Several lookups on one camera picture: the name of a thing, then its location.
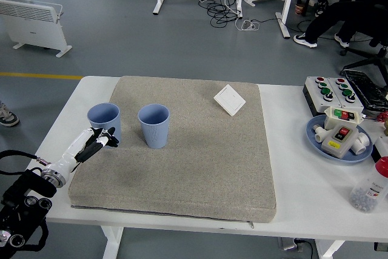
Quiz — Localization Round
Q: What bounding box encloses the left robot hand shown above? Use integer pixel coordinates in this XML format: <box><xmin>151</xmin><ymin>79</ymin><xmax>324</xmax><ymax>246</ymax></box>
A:
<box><xmin>50</xmin><ymin>126</ymin><xmax>120</xmax><ymax>178</ymax></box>

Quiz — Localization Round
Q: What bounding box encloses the blue ribbed plastic cup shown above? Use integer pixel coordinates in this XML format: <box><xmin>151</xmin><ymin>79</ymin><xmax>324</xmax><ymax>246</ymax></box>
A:
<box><xmin>87</xmin><ymin>103</ymin><xmax>122</xmax><ymax>150</ymax></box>
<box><xmin>138</xmin><ymin>104</ymin><xmax>171</xmax><ymax>150</ymax></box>

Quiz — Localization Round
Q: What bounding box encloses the white push-button control box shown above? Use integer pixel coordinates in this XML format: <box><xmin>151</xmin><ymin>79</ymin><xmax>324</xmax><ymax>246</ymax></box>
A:
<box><xmin>302</xmin><ymin>76</ymin><xmax>339</xmax><ymax>117</ymax></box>
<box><xmin>333</xmin><ymin>76</ymin><xmax>364</xmax><ymax>112</ymax></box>

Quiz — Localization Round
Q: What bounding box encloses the person's shoe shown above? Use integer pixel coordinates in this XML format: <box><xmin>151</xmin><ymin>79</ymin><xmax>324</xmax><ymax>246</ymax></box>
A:
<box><xmin>0</xmin><ymin>101</ymin><xmax>20</xmax><ymax>127</ymax></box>

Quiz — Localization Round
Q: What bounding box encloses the white table leg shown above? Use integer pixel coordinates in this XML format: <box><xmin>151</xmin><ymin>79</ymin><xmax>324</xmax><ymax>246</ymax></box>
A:
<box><xmin>315</xmin><ymin>239</ymin><xmax>345</xmax><ymax>259</ymax></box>
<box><xmin>101</xmin><ymin>225</ymin><xmax>125</xmax><ymax>259</ymax></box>

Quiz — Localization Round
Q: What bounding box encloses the grey-brown cushion mat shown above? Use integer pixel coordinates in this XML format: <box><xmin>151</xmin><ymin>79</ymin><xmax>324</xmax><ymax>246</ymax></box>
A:
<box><xmin>67</xmin><ymin>76</ymin><xmax>277</xmax><ymax>229</ymax></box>

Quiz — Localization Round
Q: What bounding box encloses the white panel heater, wide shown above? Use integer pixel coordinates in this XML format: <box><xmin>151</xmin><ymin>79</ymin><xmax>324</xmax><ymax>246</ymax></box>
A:
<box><xmin>0</xmin><ymin>0</ymin><xmax>73</xmax><ymax>58</ymax></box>

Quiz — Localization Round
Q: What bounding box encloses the blue round plate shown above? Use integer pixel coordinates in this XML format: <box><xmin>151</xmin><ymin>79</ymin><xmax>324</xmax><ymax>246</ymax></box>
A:
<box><xmin>305</xmin><ymin>115</ymin><xmax>373</xmax><ymax>166</ymax></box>

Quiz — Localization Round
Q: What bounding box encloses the white plastic pipe fitting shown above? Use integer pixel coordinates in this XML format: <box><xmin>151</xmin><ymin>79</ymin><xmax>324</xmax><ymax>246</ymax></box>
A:
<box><xmin>313</xmin><ymin>124</ymin><xmax>330</xmax><ymax>144</ymax></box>
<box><xmin>351</xmin><ymin>132</ymin><xmax>372</xmax><ymax>155</ymax></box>

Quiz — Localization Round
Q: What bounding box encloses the black keyboard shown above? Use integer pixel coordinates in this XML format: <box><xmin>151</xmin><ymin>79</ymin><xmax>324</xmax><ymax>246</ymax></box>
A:
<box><xmin>344</xmin><ymin>70</ymin><xmax>388</xmax><ymax>110</ymax></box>

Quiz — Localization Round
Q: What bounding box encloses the red-lidded clear screw jar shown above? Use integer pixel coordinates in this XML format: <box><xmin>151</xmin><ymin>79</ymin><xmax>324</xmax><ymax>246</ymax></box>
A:
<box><xmin>348</xmin><ymin>156</ymin><xmax>388</xmax><ymax>214</ymax></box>

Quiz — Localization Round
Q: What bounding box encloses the black office chair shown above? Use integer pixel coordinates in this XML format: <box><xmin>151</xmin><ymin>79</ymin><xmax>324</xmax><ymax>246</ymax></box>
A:
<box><xmin>338</xmin><ymin>36</ymin><xmax>388</xmax><ymax>87</ymax></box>

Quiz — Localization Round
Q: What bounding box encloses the white wall switch plate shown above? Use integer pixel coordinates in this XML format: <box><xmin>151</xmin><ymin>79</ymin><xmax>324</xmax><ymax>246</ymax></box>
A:
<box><xmin>213</xmin><ymin>84</ymin><xmax>246</xmax><ymax>117</ymax></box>

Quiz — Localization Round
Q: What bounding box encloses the white charger with cable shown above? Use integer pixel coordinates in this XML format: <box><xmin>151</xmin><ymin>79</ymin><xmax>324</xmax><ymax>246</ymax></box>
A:
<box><xmin>235</xmin><ymin>18</ymin><xmax>261</xmax><ymax>32</ymax></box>

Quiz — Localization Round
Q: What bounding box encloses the white green-red switch box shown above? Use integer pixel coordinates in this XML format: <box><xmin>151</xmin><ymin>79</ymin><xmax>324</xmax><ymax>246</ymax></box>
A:
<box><xmin>323</xmin><ymin>106</ymin><xmax>364</xmax><ymax>132</ymax></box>

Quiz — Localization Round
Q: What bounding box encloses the beige red-black switch box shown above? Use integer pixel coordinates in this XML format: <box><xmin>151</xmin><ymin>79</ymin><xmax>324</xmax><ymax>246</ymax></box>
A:
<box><xmin>321</xmin><ymin>124</ymin><xmax>360</xmax><ymax>160</ymax></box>

